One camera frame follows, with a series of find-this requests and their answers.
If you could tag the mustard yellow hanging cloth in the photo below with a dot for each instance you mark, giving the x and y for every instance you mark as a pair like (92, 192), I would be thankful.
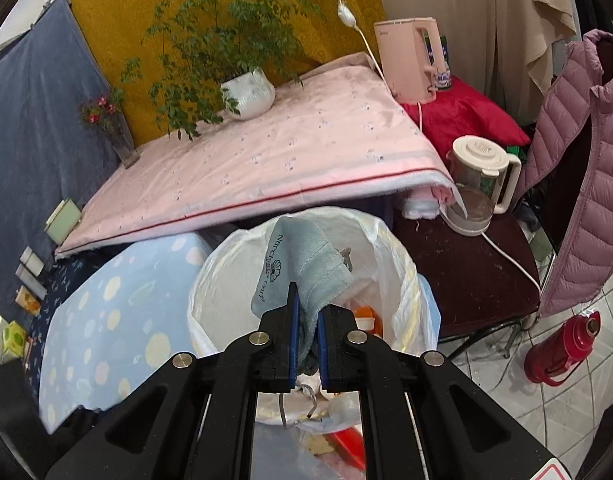
(116, 10)

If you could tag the light blue dotted cloth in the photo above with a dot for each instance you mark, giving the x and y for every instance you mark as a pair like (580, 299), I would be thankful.
(111, 335)

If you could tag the beige hanging cloth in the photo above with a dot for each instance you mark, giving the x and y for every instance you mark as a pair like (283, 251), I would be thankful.
(486, 20)

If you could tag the glass vase with pink flowers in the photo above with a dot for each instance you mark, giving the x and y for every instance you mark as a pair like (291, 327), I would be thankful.
(124, 147)

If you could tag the pale green box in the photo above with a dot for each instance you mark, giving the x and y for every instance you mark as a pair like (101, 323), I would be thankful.
(61, 222)

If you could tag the small orange printed box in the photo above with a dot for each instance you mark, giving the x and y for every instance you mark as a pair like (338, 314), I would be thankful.
(27, 301)

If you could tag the small white box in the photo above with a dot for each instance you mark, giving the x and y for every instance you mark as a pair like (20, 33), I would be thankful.
(31, 282)
(31, 261)

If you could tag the green and yellow box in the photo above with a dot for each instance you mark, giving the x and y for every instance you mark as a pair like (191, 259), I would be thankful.
(9, 340)

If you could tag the dark brown stool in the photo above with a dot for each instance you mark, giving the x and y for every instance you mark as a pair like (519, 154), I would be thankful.
(461, 280)

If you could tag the pink puffer jacket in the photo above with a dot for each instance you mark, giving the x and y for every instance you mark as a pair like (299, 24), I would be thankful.
(601, 185)

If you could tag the pale blue-grey towel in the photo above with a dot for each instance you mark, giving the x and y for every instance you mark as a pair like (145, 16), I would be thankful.
(306, 260)

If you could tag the dark blue printed cloth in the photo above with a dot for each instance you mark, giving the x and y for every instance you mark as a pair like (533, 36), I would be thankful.
(61, 285)

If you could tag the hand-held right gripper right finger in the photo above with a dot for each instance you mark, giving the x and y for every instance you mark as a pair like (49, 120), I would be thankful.
(324, 350)

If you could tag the potted green plant white pot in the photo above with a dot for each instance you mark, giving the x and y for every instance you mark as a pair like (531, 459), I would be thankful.
(249, 92)

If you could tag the blue hanging cloth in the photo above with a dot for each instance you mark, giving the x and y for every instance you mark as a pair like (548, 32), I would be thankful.
(31, 135)

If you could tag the red thermos flask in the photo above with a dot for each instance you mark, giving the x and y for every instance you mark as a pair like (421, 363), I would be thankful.
(561, 350)

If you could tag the pink blanket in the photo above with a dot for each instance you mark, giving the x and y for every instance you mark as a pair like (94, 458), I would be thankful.
(286, 160)

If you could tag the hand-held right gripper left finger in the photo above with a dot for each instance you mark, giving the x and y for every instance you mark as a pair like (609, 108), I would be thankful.
(294, 340)

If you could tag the red cloth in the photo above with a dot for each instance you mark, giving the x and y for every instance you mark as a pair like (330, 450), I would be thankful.
(466, 110)

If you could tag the glass electric kettle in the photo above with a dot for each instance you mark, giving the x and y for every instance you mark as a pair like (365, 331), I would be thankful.
(479, 180)

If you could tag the orange and white wrapper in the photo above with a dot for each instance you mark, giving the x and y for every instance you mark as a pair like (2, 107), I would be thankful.
(367, 321)

